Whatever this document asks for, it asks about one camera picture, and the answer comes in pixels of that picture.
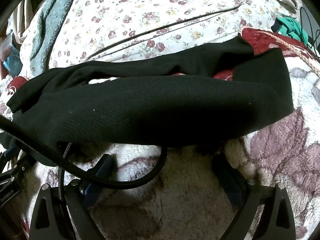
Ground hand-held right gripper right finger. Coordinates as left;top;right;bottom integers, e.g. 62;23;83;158
211;154;297;240

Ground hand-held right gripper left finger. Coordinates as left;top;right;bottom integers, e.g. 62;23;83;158
29;154;120;240

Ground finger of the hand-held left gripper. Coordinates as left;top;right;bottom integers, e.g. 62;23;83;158
0;147;29;181

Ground black pants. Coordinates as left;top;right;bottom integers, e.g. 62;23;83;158
6;36;295;167

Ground red white fleece blanket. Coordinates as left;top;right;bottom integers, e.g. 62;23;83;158
0;27;320;240

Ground blue plastic bag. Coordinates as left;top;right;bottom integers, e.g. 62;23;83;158
0;44;23;78

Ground cream hanging cloth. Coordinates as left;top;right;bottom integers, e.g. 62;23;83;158
11;0;34;46

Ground teal towel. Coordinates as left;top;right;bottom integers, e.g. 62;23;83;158
30;0;85;69

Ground green cloth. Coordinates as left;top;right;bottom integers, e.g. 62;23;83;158
271;17;309;43

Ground floral bed sheet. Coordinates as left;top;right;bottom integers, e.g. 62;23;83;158
19;0;300;80

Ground black braided cable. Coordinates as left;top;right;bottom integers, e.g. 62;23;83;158
0;116;168;190

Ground grey braided cable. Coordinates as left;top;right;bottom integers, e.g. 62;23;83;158
57;141;73;203

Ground black charger with cable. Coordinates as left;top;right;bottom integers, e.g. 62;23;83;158
299;6;320;57

